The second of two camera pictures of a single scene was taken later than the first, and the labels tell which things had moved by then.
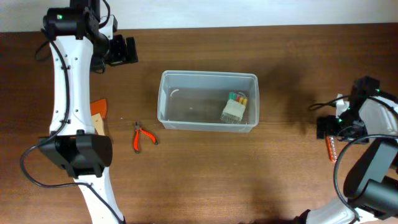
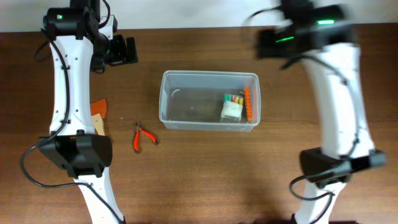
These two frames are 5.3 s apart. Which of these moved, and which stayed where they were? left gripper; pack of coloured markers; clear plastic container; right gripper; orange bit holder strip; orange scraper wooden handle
Moved: right gripper; orange bit holder strip
Stayed: left gripper; clear plastic container; pack of coloured markers; orange scraper wooden handle
